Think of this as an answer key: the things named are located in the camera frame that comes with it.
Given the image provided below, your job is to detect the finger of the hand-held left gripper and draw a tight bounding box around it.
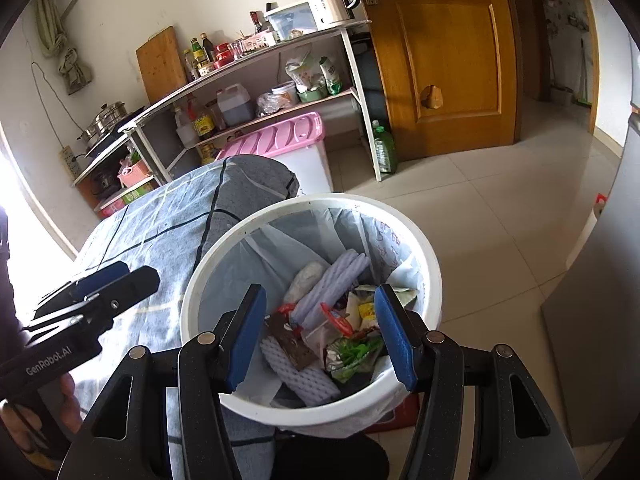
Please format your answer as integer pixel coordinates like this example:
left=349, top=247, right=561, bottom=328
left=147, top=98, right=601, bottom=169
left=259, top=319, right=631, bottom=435
left=35, top=261, right=131, bottom=311
left=30, top=266, right=161, bottom=336

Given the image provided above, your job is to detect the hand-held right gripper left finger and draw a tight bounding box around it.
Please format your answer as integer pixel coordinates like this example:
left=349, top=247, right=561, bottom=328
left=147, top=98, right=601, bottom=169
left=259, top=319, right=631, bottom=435
left=57, top=284, right=267, bottom=480

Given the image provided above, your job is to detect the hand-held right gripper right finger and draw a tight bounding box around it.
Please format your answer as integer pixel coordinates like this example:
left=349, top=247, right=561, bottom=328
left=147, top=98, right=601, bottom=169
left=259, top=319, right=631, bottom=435
left=374, top=284, right=583, bottom=480

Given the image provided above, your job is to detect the yellow snack wrapper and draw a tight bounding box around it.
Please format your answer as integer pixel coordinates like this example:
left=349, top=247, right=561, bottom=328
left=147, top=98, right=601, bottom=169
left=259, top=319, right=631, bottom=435
left=345, top=290, right=383, bottom=333

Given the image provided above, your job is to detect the silver green snack wrapper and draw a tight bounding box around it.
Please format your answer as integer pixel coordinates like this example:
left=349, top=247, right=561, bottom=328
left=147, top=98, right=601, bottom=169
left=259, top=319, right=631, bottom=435
left=325, top=335, right=386, bottom=383

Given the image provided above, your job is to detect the brown snack wrapper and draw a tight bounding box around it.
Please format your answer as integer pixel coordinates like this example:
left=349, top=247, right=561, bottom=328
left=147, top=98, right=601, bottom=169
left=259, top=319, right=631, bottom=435
left=269, top=311, right=319, bottom=372

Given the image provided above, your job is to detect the clear cup with red rim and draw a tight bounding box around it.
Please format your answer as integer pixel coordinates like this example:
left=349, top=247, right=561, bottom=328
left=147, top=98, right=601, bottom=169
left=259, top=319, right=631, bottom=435
left=300, top=301, right=358, bottom=361

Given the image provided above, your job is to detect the white trash bin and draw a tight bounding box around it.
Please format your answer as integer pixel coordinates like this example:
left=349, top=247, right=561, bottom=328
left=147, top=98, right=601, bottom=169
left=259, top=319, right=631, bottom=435
left=180, top=192, right=443, bottom=433

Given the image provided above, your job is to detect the white foam fruit net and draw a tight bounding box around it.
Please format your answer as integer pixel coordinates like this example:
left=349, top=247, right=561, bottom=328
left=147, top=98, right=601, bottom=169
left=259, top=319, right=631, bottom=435
left=260, top=335, right=342, bottom=407

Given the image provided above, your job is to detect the white ribbed foam sleeve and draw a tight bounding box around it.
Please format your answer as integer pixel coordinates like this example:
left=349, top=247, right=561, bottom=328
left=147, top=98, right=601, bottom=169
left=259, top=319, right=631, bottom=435
left=291, top=251, right=371, bottom=330

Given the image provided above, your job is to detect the person's left hand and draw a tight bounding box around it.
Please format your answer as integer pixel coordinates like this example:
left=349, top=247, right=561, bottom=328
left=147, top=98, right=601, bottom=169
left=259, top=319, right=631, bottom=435
left=0, top=375, right=82, bottom=456

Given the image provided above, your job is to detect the red green carton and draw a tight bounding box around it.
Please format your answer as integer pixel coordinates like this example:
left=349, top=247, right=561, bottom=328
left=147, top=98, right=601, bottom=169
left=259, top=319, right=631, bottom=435
left=97, top=177, right=158, bottom=218

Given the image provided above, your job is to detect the small black appliance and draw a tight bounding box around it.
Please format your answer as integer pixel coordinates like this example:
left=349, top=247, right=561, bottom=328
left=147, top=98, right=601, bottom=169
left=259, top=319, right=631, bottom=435
left=90, top=169, right=121, bottom=196

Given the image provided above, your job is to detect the small metal shelf rack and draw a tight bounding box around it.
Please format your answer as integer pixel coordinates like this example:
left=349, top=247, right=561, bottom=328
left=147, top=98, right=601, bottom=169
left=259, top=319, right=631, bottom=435
left=70, top=127, right=171, bottom=211

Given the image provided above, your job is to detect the white power strip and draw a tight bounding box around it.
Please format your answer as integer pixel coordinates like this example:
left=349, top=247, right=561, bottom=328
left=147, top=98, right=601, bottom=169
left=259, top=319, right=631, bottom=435
left=59, top=146, right=82, bottom=180

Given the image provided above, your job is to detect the black induction cooker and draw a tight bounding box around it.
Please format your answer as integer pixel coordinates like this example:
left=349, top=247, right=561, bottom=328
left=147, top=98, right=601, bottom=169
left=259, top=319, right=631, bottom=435
left=84, top=105, right=146, bottom=158

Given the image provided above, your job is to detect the large metal shelf rack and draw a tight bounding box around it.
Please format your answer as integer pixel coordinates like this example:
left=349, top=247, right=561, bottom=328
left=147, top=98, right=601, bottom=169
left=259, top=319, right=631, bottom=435
left=117, top=20, right=383, bottom=191

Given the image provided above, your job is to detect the steel steamer pot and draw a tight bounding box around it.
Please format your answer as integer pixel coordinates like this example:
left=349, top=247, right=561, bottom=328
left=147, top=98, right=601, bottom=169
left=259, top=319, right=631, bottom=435
left=77, top=101, right=130, bottom=143

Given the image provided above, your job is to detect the clear plastic bottle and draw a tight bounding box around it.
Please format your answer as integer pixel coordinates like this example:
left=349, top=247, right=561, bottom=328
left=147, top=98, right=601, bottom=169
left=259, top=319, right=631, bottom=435
left=173, top=105, right=198, bottom=148

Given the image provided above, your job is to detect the soy sauce bottle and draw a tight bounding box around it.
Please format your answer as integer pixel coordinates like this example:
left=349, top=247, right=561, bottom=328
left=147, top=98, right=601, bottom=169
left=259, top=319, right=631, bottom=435
left=187, top=92, right=216, bottom=141

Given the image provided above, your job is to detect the green soda bottle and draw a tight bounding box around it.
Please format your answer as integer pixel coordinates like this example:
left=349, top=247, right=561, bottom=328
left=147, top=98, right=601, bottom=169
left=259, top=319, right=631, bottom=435
left=371, top=120, right=398, bottom=175

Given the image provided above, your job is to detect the dark jar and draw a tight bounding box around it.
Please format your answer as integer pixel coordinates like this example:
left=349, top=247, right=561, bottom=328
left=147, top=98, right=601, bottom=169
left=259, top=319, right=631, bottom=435
left=206, top=100, right=226, bottom=131

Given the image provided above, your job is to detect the hanging cloth bag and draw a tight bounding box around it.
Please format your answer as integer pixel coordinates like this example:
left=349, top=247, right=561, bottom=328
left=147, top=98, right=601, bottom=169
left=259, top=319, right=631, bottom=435
left=57, top=47, right=93, bottom=96

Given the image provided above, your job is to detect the grey refrigerator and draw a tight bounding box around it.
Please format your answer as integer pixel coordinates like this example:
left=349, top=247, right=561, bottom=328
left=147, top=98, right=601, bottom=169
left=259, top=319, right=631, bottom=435
left=540, top=105, right=640, bottom=446

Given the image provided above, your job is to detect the pink lidded storage bin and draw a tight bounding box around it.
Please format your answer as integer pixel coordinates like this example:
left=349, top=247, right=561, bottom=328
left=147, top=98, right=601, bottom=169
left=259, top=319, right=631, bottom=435
left=215, top=111, right=333, bottom=196

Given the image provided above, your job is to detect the white jug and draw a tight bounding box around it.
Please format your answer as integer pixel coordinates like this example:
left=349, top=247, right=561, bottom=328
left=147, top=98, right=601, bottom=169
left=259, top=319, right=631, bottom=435
left=216, top=83, right=255, bottom=128

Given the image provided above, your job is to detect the wooden cutting board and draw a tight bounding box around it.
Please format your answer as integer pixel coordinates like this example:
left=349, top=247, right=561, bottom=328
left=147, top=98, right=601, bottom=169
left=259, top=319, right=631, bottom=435
left=136, top=26, right=188, bottom=106

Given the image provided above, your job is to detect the crumpled plastic bag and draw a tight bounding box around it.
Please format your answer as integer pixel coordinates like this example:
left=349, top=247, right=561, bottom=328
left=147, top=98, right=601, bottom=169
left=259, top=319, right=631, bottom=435
left=256, top=92, right=286, bottom=118

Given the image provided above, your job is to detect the white plastic tub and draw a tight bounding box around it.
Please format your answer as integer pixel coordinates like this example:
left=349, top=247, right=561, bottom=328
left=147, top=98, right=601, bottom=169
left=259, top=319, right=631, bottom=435
left=271, top=80, right=299, bottom=109

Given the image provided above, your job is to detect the green white bottle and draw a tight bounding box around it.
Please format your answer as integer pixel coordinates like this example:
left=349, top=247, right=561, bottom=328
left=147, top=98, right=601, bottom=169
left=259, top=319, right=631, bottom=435
left=319, top=56, right=343, bottom=97

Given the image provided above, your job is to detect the white food bag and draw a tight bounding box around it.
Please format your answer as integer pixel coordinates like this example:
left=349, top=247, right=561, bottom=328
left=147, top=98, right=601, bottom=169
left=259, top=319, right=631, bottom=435
left=285, top=55, right=326, bottom=92

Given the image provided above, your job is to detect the pink utensil basket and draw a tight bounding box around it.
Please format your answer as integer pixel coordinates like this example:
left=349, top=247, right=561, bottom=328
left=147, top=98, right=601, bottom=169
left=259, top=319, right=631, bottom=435
left=240, top=30, right=278, bottom=53

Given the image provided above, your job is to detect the wooden door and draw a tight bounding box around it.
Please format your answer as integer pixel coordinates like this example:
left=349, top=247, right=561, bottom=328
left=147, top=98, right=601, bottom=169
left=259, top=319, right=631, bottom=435
left=347, top=0, right=523, bottom=163

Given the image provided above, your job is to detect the clear plastic storage box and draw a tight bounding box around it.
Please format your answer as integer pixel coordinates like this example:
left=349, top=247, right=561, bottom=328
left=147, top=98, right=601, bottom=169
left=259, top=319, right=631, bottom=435
left=263, top=1, right=318, bottom=42

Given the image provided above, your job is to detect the broom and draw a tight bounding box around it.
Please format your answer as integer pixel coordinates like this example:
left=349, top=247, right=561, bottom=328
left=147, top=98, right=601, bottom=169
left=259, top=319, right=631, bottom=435
left=575, top=35, right=594, bottom=106

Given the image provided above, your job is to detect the black power cable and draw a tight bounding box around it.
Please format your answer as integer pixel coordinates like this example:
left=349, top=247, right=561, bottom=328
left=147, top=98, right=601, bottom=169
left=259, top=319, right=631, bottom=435
left=31, top=62, right=76, bottom=151

